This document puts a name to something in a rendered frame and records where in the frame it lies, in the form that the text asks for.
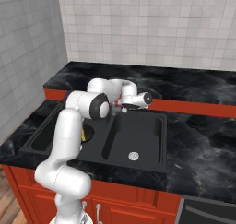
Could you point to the red raised counter front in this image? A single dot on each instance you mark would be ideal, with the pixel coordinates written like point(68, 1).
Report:
point(190, 107)

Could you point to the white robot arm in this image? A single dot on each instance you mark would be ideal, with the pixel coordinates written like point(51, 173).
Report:
point(69, 135)

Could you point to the silver sink drain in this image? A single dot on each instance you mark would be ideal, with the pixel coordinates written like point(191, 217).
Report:
point(133, 155)

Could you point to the black double basin sink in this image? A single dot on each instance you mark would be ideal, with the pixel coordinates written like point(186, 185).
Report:
point(138, 135)

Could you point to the red false drawer front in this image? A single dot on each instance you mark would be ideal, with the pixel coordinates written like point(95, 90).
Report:
point(132, 190)

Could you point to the dark round pan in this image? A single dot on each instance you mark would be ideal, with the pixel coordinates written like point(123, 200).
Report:
point(89, 133)

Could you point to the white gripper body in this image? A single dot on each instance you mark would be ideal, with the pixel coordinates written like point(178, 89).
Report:
point(132, 106)

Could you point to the red cupboard door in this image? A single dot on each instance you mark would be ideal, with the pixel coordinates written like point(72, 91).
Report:
point(135, 214)
point(33, 200)

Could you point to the yellow sponge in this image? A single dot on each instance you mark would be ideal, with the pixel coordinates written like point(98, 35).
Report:
point(82, 135)

